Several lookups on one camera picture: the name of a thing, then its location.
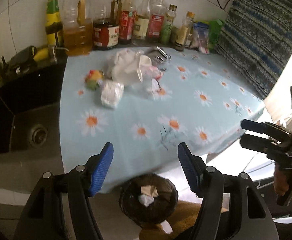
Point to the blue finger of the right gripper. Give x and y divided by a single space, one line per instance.
254 143
253 126

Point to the light blue daisy tablecloth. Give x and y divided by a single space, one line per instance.
200 100

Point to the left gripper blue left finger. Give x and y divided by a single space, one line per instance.
97 168

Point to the red label sauce bottle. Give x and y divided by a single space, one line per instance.
127 17

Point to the clear bottle red label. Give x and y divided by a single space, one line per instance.
158 10

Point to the white paper bag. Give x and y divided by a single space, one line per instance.
129 72

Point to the person's right hand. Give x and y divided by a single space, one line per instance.
283 182

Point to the white knitted cloth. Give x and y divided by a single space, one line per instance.
121 57

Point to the blue white snack packet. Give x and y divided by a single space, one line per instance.
200 37

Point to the green label small bottle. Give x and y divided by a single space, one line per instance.
168 24

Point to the green plastic packet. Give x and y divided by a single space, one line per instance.
215 27

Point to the black wicker trash bin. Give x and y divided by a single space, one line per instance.
148 199

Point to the green yellow label bottle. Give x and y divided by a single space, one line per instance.
53 26

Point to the cream label vinegar bottle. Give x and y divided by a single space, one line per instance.
141 20

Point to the tissue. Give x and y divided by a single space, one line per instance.
111 93

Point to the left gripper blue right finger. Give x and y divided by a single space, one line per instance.
193 167

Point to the silver foil wrapper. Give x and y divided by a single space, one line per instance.
158 56

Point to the dark soy sauce jug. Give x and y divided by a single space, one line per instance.
106 24

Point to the green yellow snack wrapper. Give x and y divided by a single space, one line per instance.
93 78

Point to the blue patterned woven cloth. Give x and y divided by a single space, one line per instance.
257 40

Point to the black yellow object by sink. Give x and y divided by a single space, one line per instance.
25 59

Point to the sesame oil bottle gold cap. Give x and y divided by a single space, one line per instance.
184 30

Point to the steel soap dispenser pump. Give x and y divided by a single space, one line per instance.
56 53

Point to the black kitchen sink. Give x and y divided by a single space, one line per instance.
30 110

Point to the large cooking oil jug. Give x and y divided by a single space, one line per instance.
77 27

